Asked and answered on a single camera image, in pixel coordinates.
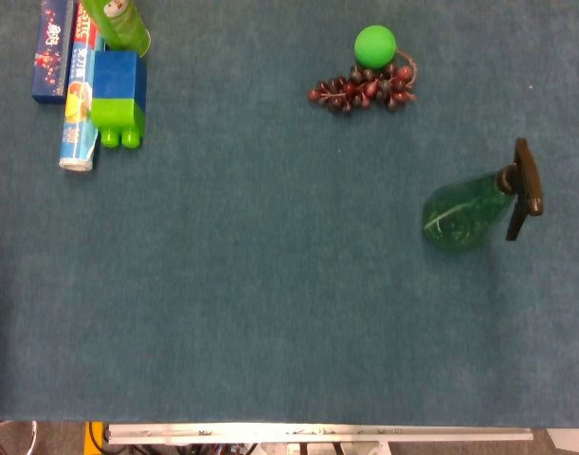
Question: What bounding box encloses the green ball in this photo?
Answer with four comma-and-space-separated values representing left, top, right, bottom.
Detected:
353, 25, 397, 72

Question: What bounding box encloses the yellow frame part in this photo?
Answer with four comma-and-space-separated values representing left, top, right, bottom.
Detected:
83, 421, 109, 455

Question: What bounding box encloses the plastic wrap roll box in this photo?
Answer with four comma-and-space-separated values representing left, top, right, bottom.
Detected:
58, 1, 106, 173

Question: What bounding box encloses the green transparent spray bottle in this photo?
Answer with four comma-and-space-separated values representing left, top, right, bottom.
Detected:
421, 137, 545, 253

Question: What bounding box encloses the black cable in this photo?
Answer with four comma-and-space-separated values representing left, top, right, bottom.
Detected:
87, 421, 111, 455

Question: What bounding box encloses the dark blue printed box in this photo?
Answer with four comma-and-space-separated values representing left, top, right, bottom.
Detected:
31, 0, 77, 105

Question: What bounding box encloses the blue table cloth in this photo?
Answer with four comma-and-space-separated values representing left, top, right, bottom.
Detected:
0, 0, 579, 428

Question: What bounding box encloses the white cable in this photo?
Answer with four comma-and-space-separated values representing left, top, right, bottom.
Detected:
0, 419, 38, 455

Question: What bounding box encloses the aluminium profile rail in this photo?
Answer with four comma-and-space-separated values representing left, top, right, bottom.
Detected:
103, 423, 534, 446

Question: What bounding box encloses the dark red grape bunch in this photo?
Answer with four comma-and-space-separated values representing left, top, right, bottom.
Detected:
307, 49, 419, 115

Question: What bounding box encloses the green cylindrical can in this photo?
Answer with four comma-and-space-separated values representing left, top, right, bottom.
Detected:
81, 0, 153, 57

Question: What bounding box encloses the blue and green toy block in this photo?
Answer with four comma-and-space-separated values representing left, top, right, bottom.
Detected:
90, 49, 148, 150

